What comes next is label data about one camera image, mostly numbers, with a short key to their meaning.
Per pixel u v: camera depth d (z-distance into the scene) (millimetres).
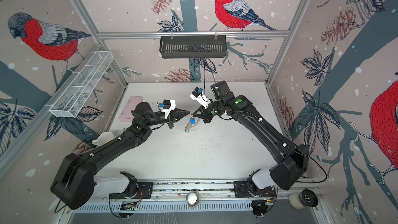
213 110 609
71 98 728
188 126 770
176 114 647
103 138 821
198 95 615
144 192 732
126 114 1010
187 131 830
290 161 393
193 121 728
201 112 611
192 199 626
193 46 1061
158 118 630
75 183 411
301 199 620
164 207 699
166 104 591
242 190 728
